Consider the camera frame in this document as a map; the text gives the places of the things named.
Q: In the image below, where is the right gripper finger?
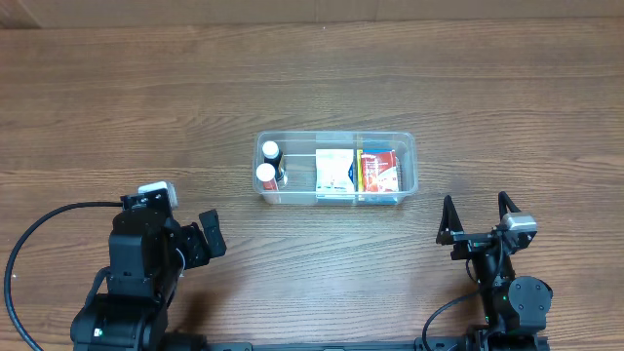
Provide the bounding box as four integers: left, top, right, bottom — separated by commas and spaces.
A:
436, 195, 464, 246
498, 191, 521, 218

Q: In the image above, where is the orange bottle white cap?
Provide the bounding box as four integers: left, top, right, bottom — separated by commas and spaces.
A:
255, 163, 278, 191

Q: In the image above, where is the red medicine box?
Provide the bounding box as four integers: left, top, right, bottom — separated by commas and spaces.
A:
357, 149, 400, 193

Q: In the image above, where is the black bottle white cap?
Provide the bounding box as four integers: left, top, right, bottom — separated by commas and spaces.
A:
261, 140, 285, 181

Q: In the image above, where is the blue yellow VapoDrops box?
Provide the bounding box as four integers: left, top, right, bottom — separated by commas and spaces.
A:
357, 149, 400, 204

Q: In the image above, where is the clear plastic container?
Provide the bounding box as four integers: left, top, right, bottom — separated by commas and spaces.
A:
253, 131, 418, 205

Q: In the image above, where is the white blue medicine box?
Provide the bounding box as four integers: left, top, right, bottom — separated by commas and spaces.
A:
315, 149, 355, 196

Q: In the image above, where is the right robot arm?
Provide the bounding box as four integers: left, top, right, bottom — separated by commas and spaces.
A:
432, 192, 553, 350

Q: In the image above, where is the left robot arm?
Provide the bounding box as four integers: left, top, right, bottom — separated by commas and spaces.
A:
70, 189, 226, 351

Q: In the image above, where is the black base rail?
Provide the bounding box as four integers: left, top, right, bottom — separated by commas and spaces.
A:
158, 333, 551, 351

